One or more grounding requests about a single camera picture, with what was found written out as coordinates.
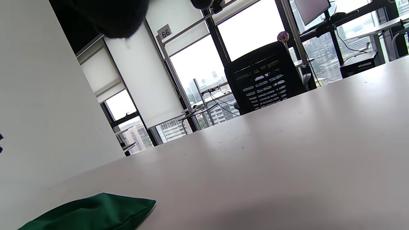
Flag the black mesh office chair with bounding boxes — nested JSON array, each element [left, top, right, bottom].
[[224, 41, 312, 115]]

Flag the person's right hand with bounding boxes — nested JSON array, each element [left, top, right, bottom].
[[72, 0, 150, 39]]

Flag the white roller blind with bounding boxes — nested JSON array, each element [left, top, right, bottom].
[[104, 22, 186, 130], [77, 38, 127, 103]]

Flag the black standing desk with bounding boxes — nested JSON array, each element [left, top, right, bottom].
[[299, 0, 393, 66]]

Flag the white standing desk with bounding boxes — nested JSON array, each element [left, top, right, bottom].
[[344, 16, 409, 61]]

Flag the green fabric drawstring bag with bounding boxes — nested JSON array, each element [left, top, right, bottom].
[[18, 192, 156, 230]]

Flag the black computer tower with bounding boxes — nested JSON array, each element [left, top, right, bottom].
[[339, 51, 385, 79]]

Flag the white number sign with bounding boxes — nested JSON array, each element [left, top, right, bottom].
[[157, 24, 173, 40]]

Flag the computer monitor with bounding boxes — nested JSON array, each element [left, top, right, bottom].
[[293, 0, 332, 26]]

